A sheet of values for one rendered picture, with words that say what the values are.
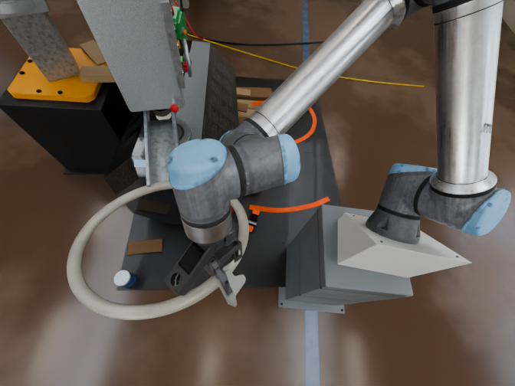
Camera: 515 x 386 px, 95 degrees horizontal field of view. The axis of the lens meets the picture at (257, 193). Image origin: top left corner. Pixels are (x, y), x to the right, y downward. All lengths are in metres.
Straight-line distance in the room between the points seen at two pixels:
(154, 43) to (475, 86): 0.88
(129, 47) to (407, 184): 1.02
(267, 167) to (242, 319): 1.60
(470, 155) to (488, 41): 0.25
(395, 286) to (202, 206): 1.05
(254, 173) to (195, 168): 0.09
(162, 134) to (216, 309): 1.28
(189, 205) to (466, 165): 0.71
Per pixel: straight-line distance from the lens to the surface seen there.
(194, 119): 1.49
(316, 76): 0.59
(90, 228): 0.85
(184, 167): 0.34
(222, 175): 0.36
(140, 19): 0.92
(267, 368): 1.94
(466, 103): 0.76
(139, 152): 1.39
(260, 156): 0.38
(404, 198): 0.97
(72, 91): 1.98
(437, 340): 2.44
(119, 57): 0.99
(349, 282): 1.17
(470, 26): 0.72
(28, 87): 2.12
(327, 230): 1.20
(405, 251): 0.95
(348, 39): 0.65
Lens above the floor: 1.90
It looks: 61 degrees down
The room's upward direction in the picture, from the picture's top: 12 degrees clockwise
